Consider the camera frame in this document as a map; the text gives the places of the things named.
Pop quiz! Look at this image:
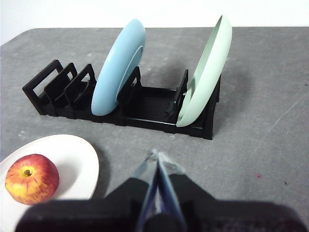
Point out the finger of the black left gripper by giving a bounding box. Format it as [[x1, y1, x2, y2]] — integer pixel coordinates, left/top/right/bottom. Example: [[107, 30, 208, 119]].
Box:
[[15, 149, 159, 232], [157, 151, 306, 232]]

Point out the red yellow apple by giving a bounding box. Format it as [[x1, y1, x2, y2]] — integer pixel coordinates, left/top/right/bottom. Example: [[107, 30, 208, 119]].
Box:
[[4, 154, 60, 206]]

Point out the black plate rack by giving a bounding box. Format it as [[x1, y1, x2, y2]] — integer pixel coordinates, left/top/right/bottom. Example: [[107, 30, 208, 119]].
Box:
[[22, 59, 222, 141]]

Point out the cream yellow plate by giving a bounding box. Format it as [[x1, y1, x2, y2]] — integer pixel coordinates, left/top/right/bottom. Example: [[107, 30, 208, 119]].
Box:
[[0, 134, 100, 232]]

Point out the blue plate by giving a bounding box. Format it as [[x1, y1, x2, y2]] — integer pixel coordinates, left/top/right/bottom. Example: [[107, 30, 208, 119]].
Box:
[[91, 18, 147, 116]]

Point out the green plate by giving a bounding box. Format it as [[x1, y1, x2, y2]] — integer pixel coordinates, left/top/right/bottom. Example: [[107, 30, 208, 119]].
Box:
[[175, 14, 233, 128]]

